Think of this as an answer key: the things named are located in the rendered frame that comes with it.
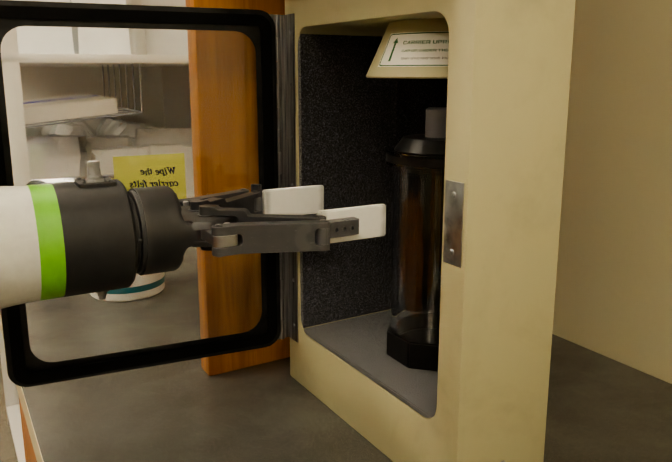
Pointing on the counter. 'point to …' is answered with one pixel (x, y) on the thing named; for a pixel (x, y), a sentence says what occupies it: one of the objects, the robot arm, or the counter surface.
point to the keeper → (453, 223)
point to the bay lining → (352, 165)
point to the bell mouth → (413, 50)
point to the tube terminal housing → (504, 313)
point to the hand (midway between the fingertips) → (336, 210)
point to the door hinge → (286, 115)
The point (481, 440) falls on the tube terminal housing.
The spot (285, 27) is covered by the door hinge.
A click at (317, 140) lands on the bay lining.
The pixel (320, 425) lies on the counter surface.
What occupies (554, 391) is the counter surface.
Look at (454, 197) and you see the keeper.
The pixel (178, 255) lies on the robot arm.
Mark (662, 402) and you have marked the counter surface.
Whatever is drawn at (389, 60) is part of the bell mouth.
